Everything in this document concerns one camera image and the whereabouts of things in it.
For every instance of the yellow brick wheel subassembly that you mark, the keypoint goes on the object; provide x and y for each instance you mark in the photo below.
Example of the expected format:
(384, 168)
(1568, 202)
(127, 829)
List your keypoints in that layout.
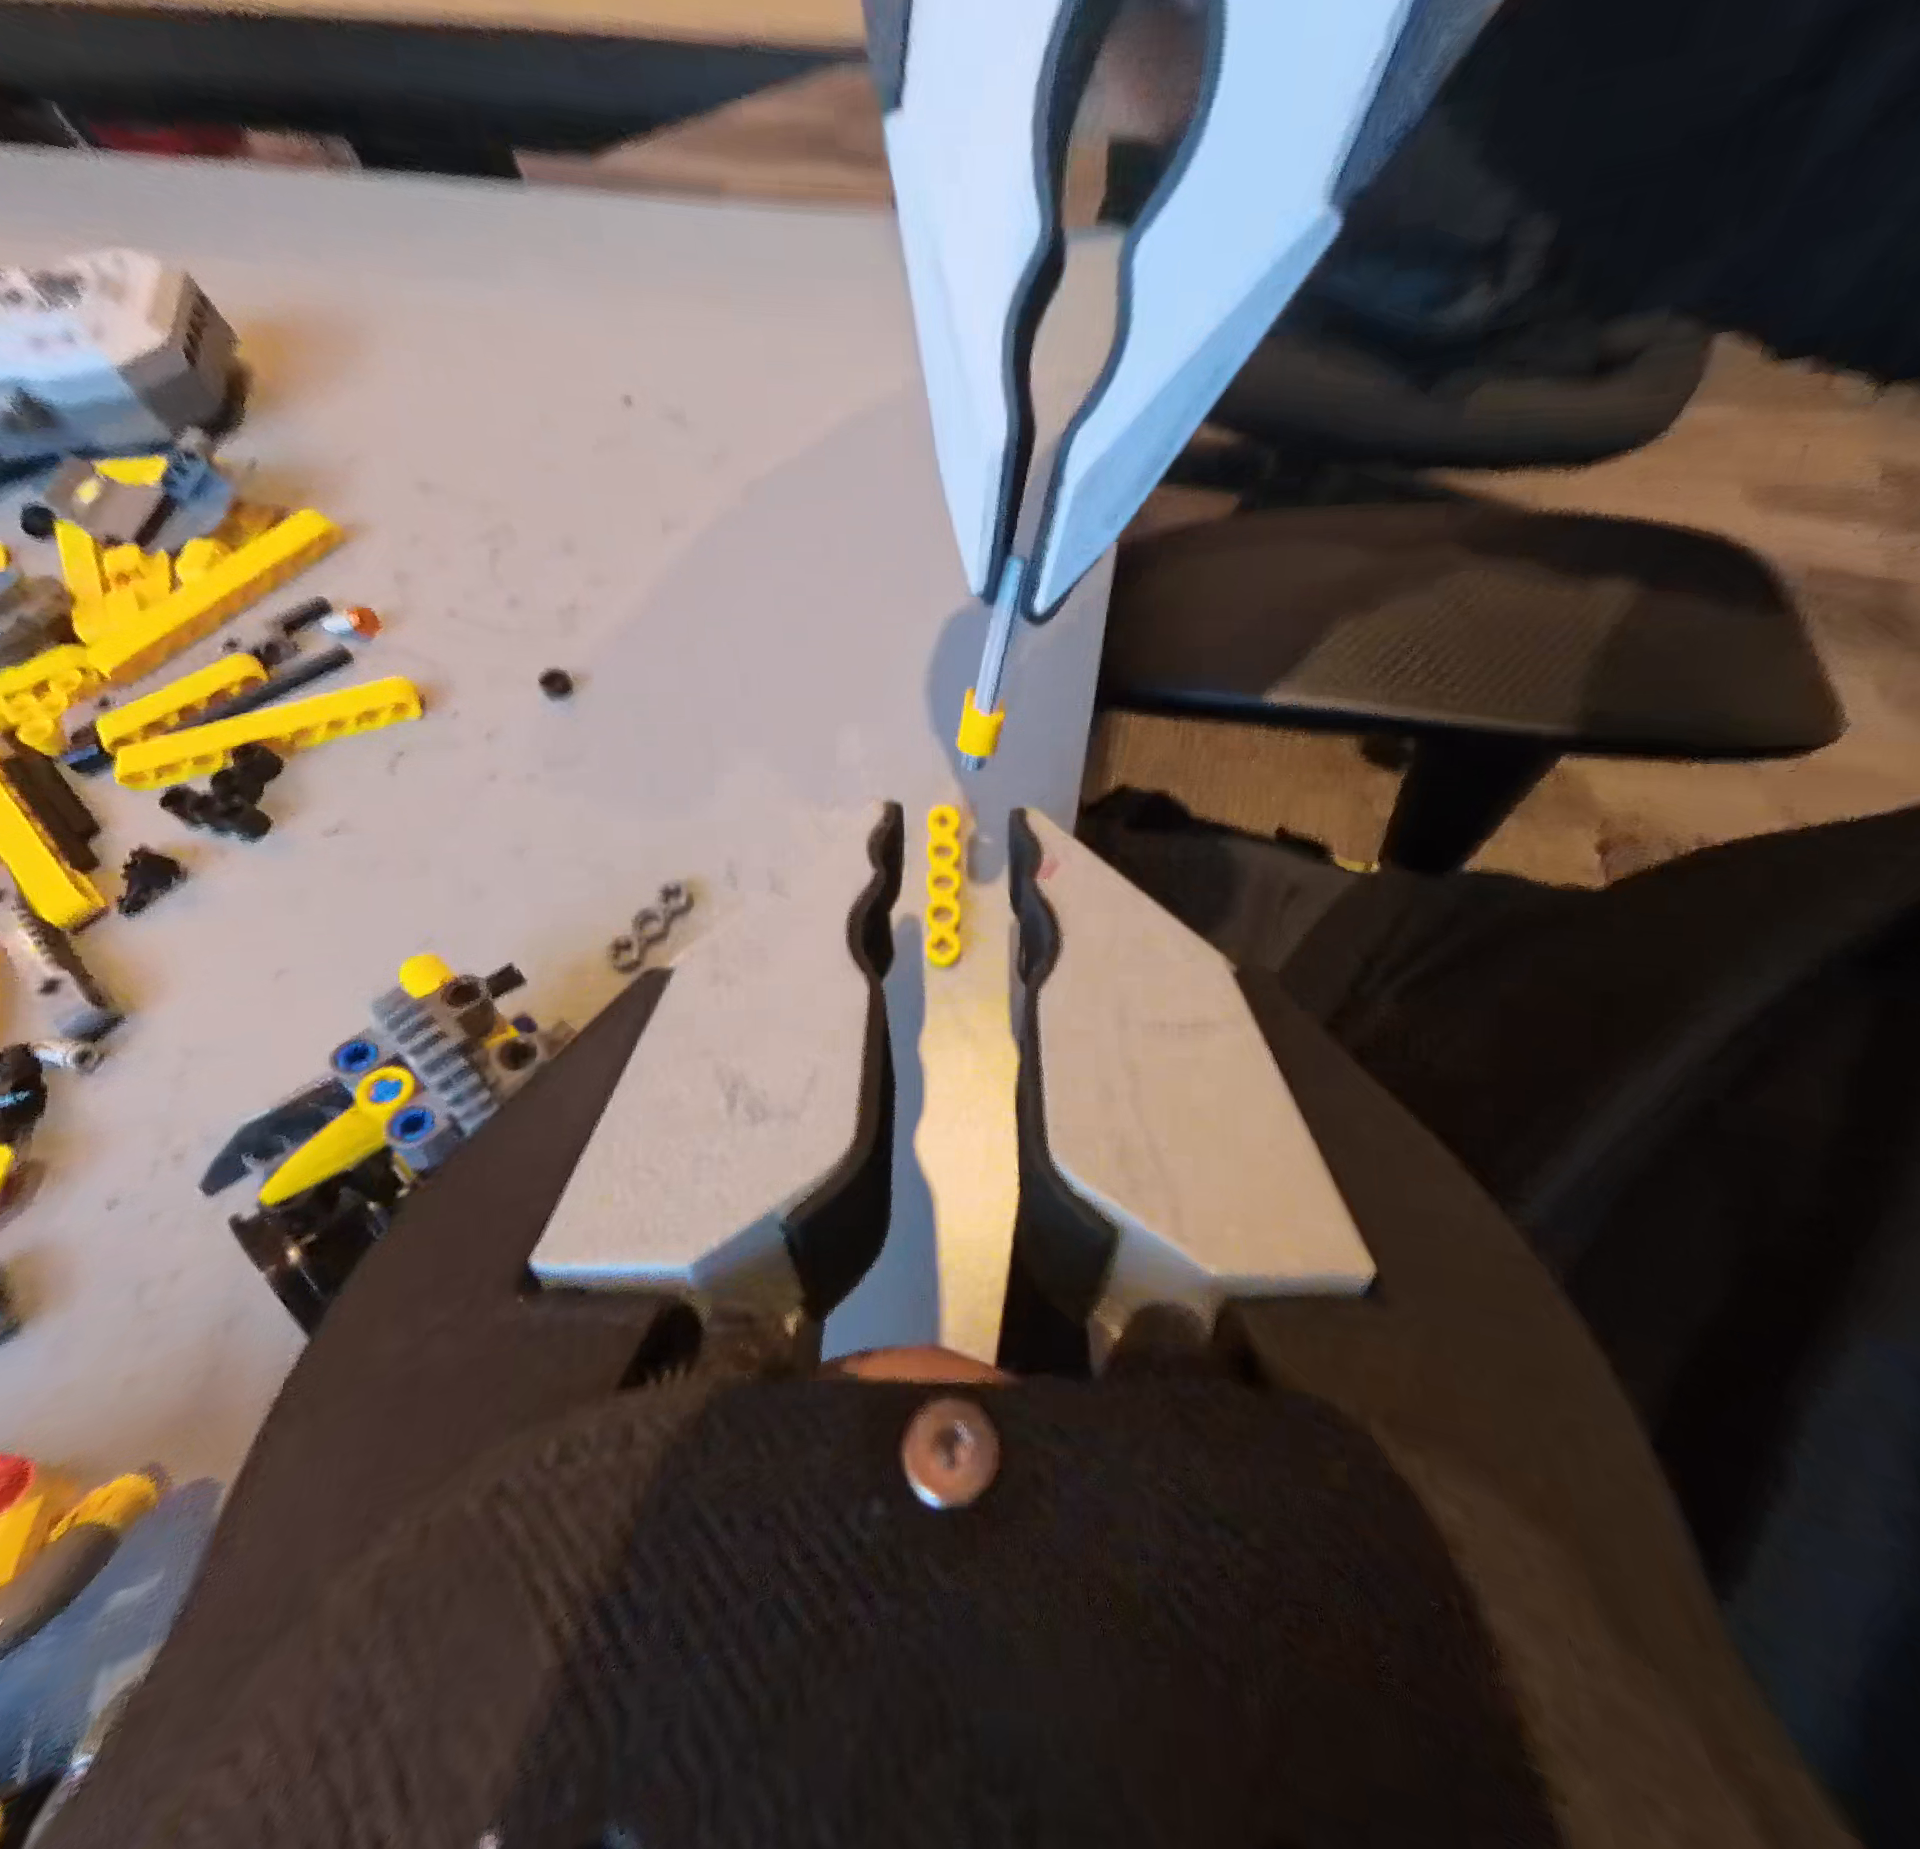
(375, 1130)

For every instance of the person's dark clothing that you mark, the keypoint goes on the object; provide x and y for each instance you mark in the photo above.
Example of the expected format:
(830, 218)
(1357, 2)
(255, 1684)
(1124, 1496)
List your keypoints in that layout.
(1650, 1130)

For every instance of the small yellow connector piece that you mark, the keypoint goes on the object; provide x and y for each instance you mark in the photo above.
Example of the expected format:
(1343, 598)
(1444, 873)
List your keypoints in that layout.
(980, 725)

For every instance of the yellow holed beam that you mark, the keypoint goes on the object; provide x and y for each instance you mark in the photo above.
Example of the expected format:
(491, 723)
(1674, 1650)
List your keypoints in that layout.
(944, 890)

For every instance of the black connector cluster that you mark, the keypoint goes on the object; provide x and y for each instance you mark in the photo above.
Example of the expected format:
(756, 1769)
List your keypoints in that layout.
(225, 801)

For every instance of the thin grey axle rod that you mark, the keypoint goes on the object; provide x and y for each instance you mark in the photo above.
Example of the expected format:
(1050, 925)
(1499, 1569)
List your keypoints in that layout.
(998, 635)

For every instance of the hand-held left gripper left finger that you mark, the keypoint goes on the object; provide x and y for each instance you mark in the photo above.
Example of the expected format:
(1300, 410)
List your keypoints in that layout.
(704, 1115)

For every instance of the spread of yellow beams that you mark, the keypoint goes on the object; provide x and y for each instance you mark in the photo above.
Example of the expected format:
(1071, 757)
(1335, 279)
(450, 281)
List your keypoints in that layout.
(269, 725)

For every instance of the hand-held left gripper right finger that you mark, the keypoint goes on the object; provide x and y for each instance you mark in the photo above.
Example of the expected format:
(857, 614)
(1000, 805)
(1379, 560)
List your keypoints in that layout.
(1201, 1115)

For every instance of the yellow brick vehicle model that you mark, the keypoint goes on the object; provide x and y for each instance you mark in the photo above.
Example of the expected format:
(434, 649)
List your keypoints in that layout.
(75, 1551)

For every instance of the small orange peg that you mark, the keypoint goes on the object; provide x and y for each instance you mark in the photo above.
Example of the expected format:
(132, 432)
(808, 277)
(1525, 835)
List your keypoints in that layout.
(357, 621)

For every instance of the grey battery box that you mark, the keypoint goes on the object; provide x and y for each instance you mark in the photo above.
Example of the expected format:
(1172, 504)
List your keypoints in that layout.
(106, 349)

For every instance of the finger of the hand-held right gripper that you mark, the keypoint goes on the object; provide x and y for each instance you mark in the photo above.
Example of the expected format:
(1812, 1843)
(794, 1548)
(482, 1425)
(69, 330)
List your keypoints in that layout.
(960, 156)
(1291, 80)

